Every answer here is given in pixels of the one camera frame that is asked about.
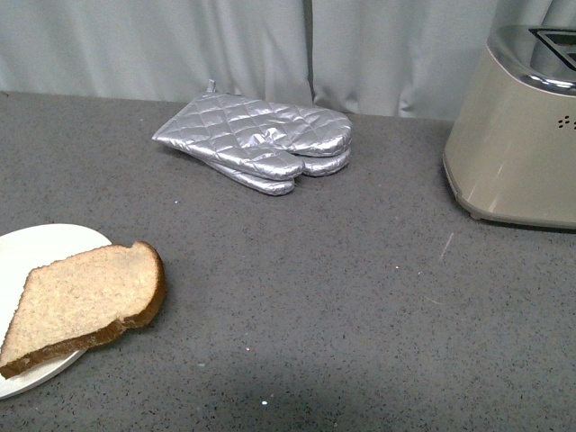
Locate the left grey curtain panel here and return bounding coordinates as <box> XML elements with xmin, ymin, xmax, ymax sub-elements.
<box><xmin>1</xmin><ymin>1</ymin><xmax>312</xmax><ymax>104</ymax></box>

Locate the grey curtain panel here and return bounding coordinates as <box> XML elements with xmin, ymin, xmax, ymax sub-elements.
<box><xmin>304</xmin><ymin>0</ymin><xmax>575</xmax><ymax>120</ymax></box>
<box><xmin>1</xmin><ymin>1</ymin><xmax>312</xmax><ymax>104</ymax></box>

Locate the upper silver oven mitt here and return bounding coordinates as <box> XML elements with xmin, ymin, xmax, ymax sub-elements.
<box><xmin>152</xmin><ymin>81</ymin><xmax>353</xmax><ymax>181</ymax></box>

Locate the brown bread slice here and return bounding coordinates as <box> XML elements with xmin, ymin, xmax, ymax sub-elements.
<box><xmin>1</xmin><ymin>241</ymin><xmax>167</xmax><ymax>379</ymax></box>

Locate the lower silver oven mitt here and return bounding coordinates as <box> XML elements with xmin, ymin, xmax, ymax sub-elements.
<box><xmin>204</xmin><ymin>148</ymin><xmax>351</xmax><ymax>196</ymax></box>

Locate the right grey curtain panel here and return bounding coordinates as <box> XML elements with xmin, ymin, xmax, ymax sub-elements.
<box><xmin>304</xmin><ymin>0</ymin><xmax>575</xmax><ymax>120</ymax></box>

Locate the silver oven mitt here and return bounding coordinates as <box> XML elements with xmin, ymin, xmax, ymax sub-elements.
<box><xmin>152</xmin><ymin>81</ymin><xmax>353</xmax><ymax>181</ymax></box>
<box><xmin>204</xmin><ymin>148</ymin><xmax>351</xmax><ymax>196</ymax></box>

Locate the beige steel toaster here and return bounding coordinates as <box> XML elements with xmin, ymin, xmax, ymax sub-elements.
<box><xmin>443</xmin><ymin>25</ymin><xmax>575</xmax><ymax>230</ymax></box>

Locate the white round plate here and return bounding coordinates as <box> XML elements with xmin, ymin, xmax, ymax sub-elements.
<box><xmin>1</xmin><ymin>223</ymin><xmax>111</xmax><ymax>400</ymax></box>

